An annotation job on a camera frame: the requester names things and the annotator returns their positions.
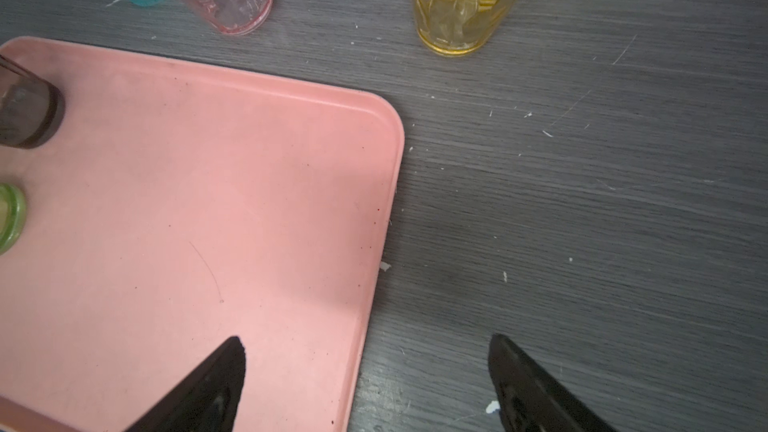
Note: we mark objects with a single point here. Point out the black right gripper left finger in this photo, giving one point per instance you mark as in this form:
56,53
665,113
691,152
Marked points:
206,399

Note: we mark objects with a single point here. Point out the tall green glass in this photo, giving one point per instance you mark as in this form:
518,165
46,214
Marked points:
13,215

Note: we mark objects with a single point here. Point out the tall dark grey glass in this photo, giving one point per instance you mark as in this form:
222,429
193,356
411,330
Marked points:
32,109

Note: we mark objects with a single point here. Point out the pink tray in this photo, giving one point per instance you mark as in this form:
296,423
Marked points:
180,204

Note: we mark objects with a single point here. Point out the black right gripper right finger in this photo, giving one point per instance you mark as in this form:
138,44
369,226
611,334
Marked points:
530,398

